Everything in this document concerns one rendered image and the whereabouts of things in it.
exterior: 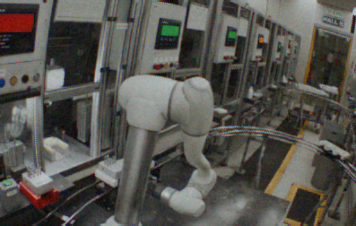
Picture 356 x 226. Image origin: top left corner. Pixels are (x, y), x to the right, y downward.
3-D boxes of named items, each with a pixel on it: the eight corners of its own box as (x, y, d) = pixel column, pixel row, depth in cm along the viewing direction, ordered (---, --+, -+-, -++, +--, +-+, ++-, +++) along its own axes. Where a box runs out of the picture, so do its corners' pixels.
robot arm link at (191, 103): (214, 118, 111) (178, 109, 113) (221, 74, 100) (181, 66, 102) (206, 141, 100) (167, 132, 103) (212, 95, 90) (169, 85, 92)
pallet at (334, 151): (315, 150, 260) (317, 140, 257) (322, 148, 267) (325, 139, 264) (341, 165, 230) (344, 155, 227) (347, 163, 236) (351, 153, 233)
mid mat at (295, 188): (319, 235, 247) (319, 234, 247) (274, 220, 272) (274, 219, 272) (326, 195, 331) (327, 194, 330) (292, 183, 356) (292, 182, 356)
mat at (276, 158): (259, 212, 284) (260, 212, 284) (211, 195, 312) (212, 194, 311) (313, 112, 773) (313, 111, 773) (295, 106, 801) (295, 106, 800)
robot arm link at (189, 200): (169, 212, 138) (183, 195, 147) (196, 225, 130) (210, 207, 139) (167, 198, 131) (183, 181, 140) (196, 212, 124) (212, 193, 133)
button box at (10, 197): (7, 212, 97) (3, 189, 94) (-1, 203, 101) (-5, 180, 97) (21, 206, 104) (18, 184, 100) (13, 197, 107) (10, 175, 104)
